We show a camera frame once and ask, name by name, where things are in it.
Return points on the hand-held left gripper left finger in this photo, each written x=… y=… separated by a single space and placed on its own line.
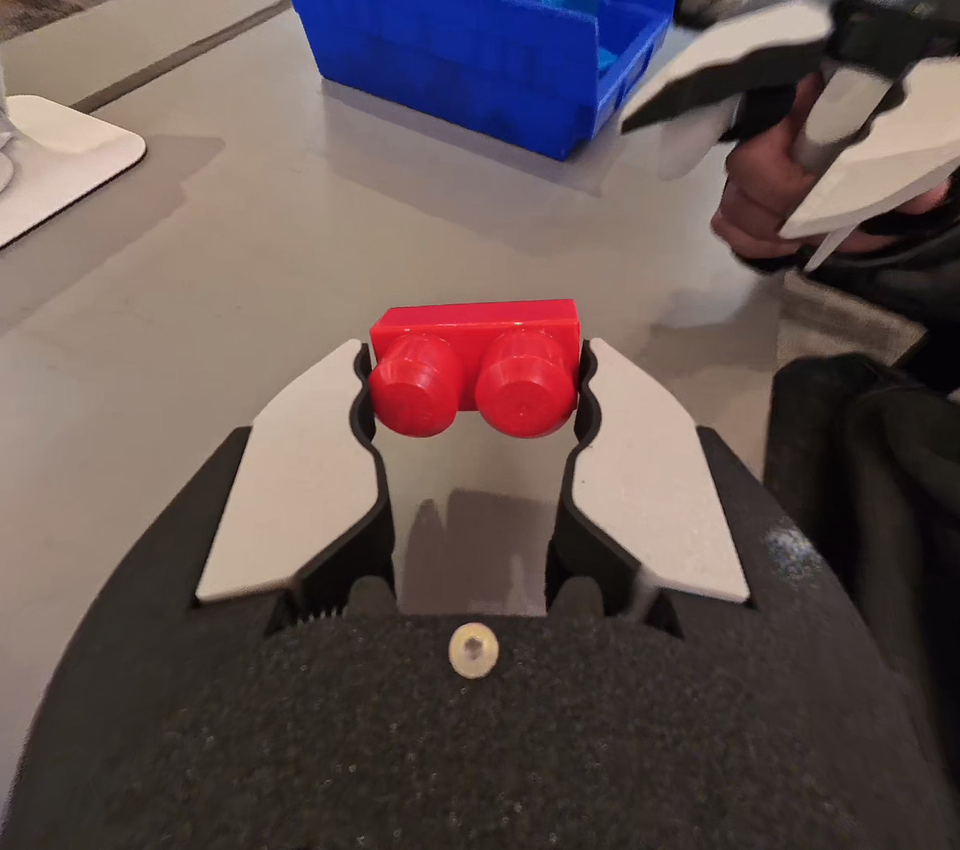
x=292 y=490

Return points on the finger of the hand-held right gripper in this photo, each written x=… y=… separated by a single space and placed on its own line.
x=900 y=153
x=735 y=48

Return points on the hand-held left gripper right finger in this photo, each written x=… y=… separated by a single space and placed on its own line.
x=652 y=490

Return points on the red two-stud block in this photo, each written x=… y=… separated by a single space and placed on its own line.
x=472 y=333

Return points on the blue plastic bin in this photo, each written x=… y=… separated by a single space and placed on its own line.
x=450 y=55

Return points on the person's right forearm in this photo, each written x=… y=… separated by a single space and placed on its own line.
x=900 y=280

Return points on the person's right hand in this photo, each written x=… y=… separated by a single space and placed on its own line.
x=757 y=205

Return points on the person's dark clothing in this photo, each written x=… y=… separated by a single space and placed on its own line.
x=862 y=490

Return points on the white wooden document stand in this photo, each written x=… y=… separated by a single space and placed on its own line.
x=60 y=153

